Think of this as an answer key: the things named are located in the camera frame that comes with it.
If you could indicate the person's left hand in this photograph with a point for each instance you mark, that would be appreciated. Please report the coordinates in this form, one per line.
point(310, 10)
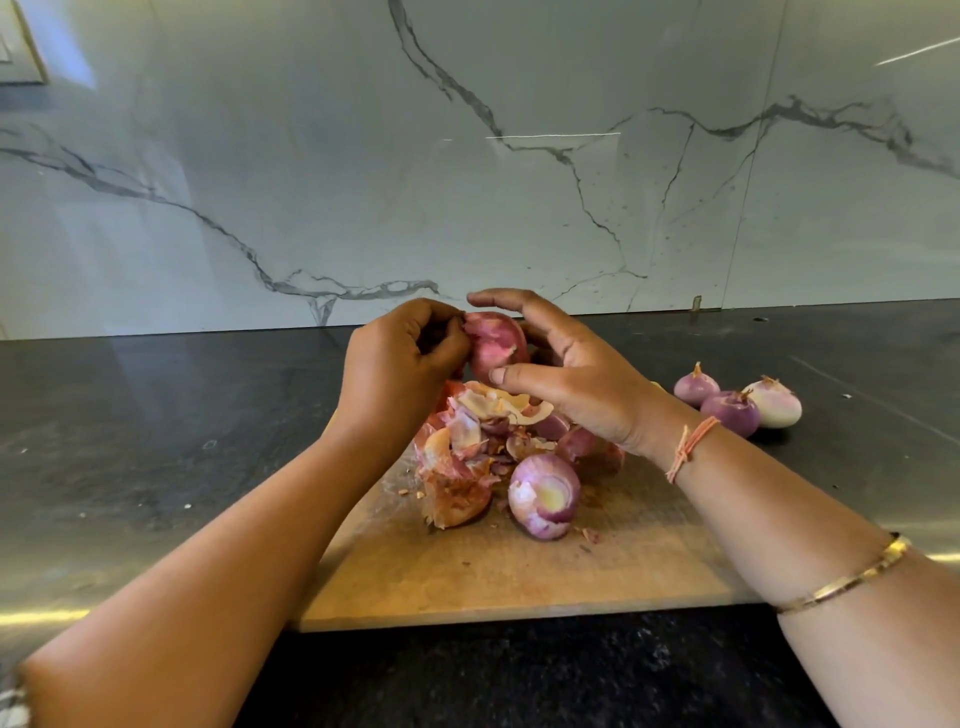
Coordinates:
point(393, 375)

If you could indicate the person's right hand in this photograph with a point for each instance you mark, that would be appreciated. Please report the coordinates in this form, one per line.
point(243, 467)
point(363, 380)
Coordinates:
point(593, 375)

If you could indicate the small brown wall-edge object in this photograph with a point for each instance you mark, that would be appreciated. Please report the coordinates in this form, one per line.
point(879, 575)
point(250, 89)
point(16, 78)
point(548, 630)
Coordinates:
point(695, 305)

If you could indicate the small red onion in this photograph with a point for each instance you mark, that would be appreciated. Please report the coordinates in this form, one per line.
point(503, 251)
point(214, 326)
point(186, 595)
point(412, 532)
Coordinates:
point(696, 386)

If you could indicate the white wall switch plate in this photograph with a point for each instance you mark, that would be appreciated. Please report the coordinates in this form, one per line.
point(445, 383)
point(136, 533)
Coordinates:
point(15, 42)

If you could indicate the person's left forearm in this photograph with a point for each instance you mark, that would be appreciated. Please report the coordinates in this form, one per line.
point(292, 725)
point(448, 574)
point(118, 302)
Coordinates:
point(188, 600)

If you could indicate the gold bangle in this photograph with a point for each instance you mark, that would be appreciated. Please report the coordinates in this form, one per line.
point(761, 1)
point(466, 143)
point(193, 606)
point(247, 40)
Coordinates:
point(843, 578)

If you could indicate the brownish red onion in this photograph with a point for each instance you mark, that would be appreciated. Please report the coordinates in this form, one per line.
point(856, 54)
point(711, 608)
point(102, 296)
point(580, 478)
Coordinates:
point(774, 404)

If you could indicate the pile of onion peels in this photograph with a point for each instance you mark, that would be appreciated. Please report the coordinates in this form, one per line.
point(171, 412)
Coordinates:
point(465, 450)

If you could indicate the black white plaid sleeve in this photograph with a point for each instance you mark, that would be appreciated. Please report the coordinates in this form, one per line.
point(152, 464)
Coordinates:
point(12, 705)

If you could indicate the red onion with pale patch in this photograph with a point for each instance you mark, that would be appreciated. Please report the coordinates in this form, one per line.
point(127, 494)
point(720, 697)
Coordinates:
point(543, 495)

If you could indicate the wooden cutting board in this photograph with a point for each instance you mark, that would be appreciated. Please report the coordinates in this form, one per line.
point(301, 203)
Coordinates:
point(435, 578)

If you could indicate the person's right forearm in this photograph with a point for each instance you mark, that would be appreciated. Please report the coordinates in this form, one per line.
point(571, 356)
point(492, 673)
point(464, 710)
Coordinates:
point(818, 563)

